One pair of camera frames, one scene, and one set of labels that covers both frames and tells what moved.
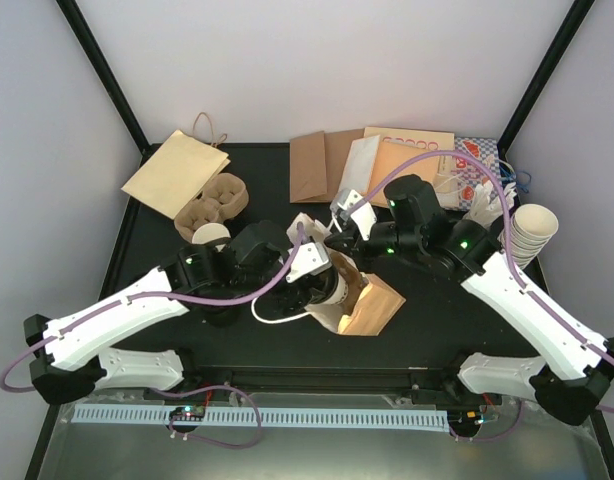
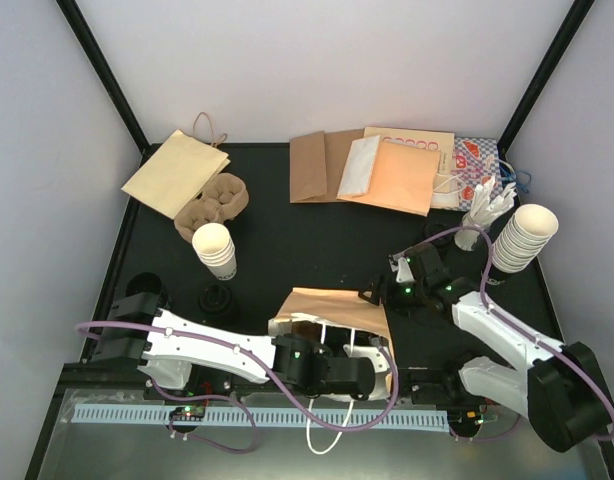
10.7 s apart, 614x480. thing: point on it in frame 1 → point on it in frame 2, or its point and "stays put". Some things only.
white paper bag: [359, 164] stays put
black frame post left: [80, 29] stays put
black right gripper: [348, 238] → [391, 301]
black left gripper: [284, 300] → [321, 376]
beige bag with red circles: [440, 140] stays put
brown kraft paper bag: [317, 163] stays put
